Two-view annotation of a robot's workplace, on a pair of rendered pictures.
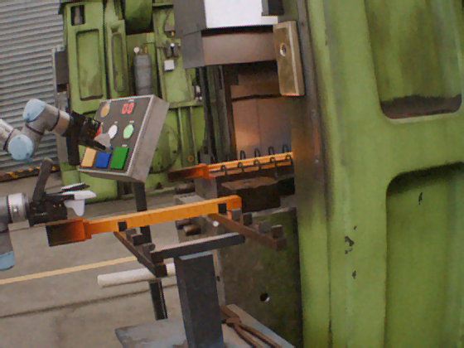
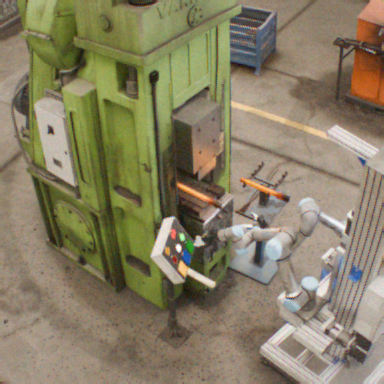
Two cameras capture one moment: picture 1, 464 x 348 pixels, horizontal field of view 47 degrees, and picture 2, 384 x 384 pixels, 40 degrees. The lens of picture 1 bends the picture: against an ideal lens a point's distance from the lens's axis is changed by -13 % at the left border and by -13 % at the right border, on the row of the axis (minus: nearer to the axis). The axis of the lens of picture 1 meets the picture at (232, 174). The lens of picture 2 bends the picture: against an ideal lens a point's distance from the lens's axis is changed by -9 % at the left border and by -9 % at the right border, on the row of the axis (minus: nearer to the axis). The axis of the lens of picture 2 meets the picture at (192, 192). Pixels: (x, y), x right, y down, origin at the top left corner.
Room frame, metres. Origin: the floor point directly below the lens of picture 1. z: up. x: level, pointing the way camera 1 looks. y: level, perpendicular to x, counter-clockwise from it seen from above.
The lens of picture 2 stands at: (3.27, 2.57, 3.85)
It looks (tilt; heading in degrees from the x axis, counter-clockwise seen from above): 42 degrees down; 238
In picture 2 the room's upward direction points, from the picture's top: 2 degrees counter-clockwise
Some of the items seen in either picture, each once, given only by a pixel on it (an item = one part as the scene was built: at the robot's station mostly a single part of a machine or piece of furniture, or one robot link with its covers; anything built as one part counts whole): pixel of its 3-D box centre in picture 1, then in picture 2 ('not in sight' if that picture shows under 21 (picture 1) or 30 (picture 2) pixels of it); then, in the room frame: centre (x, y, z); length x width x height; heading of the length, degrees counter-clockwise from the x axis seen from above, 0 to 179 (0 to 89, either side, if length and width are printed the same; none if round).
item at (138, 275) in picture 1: (159, 272); (189, 272); (1.89, 0.27, 0.62); 0.44 x 0.05 x 0.05; 109
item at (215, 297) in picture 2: not in sight; (212, 290); (1.58, 0.12, 0.01); 0.58 x 0.39 x 0.01; 19
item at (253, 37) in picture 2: not in sight; (229, 32); (-0.98, -3.12, 0.36); 1.20 x 0.80 x 0.72; 121
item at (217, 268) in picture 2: not in sight; (191, 255); (1.61, -0.15, 0.23); 0.55 x 0.37 x 0.47; 109
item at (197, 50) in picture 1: (263, 45); (182, 157); (1.66, -0.12, 1.32); 0.42 x 0.20 x 0.10; 109
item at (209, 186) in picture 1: (277, 171); (184, 195); (1.66, -0.12, 0.96); 0.42 x 0.20 x 0.09; 109
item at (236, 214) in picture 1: (188, 226); not in sight; (1.07, 0.09, 0.98); 0.23 x 0.06 x 0.02; 112
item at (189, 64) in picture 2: not in sight; (165, 57); (1.67, -0.28, 2.06); 0.44 x 0.41 x 0.47; 109
